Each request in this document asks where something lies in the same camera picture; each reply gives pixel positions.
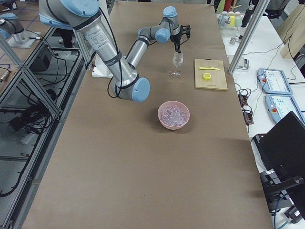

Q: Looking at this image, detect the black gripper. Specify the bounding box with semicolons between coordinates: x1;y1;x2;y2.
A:
171;34;183;53

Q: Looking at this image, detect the clear wine glass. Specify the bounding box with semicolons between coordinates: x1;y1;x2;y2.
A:
170;52;183;77

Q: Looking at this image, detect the pink bowl of ice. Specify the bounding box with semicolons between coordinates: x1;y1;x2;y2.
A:
157;101;190;130

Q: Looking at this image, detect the yellow plastic knife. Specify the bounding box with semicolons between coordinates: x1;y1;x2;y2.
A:
199;67;221;71

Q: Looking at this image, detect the yellow lemon slice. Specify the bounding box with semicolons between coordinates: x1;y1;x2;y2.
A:
202;73;212;81

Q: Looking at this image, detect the bamboo cutting board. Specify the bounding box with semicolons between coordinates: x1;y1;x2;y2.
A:
194;59;228;91

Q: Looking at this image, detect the small steel weight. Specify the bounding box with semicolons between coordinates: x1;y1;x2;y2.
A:
229;38;236;45

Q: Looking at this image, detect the steel kitchen scale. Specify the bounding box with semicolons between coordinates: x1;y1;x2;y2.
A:
228;55;250;70

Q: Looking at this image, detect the far blue teach pendant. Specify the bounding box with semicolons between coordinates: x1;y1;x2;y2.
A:
257;68;293;95

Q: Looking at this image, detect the blue teach pendant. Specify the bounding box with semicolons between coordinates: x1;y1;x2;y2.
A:
257;68;293;95
265;94;305;123

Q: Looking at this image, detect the near blue teach pendant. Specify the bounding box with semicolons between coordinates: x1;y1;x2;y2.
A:
265;94;305;123

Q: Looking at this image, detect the black monitor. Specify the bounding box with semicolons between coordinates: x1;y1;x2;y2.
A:
253;111;305;181

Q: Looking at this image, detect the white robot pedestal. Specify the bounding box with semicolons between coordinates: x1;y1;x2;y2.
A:
92;0;113;78

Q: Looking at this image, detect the aluminium frame post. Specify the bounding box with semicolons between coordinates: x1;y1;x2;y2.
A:
228;0;270;75

